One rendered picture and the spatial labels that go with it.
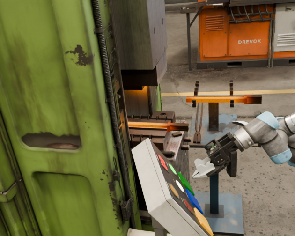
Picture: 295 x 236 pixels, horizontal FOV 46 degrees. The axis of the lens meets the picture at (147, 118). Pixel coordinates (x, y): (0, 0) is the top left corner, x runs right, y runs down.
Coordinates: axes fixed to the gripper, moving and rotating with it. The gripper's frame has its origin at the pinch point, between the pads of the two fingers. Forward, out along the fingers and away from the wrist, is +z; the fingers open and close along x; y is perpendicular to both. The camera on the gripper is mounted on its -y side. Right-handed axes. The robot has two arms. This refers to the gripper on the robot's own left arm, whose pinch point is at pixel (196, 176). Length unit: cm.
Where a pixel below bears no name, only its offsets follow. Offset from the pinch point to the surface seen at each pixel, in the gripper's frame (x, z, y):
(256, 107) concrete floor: -221, -67, -159
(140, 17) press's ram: -32, -18, 52
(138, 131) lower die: -48, 15, 4
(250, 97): -61, -42, -28
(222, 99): -67, -29, -22
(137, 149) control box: -4.2, 10.8, 22.4
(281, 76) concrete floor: -292, -127, -193
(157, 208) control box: 27.1, 10.3, 22.1
